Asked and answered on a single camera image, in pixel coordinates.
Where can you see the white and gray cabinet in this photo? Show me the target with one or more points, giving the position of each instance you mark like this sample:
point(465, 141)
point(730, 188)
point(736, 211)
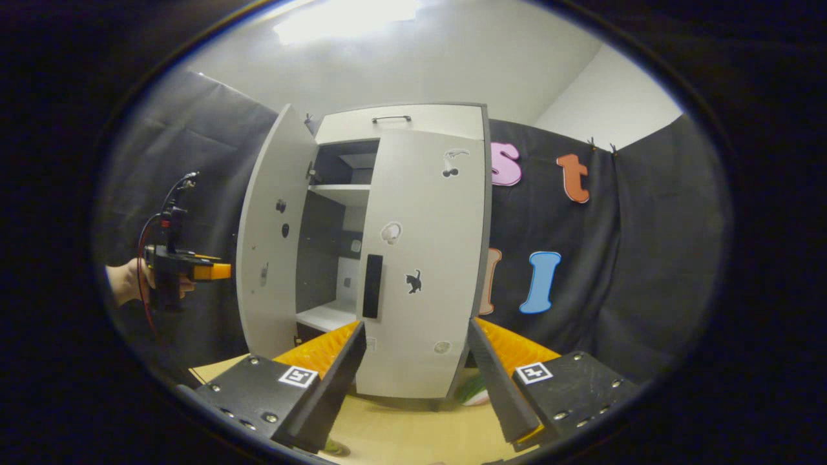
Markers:
point(323, 245)

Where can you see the white cabinet drawer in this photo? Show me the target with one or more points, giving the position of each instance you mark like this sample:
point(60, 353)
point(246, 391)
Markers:
point(446, 123)

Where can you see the metal door hinge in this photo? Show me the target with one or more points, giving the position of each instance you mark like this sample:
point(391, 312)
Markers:
point(313, 173)

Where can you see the white cabinet door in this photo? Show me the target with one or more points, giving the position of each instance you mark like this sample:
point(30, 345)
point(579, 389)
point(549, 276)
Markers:
point(420, 213)
point(265, 219)

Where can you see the green and pink object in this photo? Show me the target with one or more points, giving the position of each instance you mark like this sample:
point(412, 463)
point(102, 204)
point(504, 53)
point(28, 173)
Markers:
point(471, 391)

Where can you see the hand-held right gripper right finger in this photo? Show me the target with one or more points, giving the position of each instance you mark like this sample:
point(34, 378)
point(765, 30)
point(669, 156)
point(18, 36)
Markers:
point(494, 381)

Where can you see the white cabinet shelf board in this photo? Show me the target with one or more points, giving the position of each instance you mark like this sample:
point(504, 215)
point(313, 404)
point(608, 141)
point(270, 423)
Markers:
point(329, 316)
point(342, 194)

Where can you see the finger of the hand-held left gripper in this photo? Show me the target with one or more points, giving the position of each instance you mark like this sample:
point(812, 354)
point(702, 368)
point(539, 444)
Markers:
point(210, 271)

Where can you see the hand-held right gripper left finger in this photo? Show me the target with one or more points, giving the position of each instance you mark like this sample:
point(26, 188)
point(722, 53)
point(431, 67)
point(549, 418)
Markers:
point(336, 381)

